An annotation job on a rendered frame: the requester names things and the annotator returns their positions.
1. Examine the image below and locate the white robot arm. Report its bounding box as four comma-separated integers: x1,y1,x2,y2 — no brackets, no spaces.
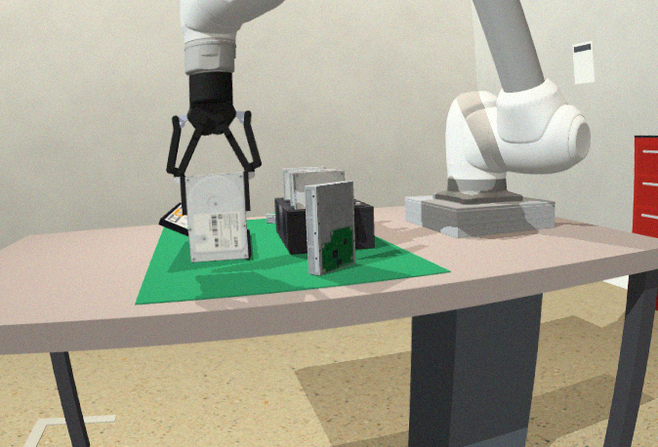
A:
180,0,591,205

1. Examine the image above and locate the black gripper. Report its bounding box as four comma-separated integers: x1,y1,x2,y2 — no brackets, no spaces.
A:
166,71,262,216

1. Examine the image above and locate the green mat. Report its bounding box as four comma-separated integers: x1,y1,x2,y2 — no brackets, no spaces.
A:
135,219,451,305

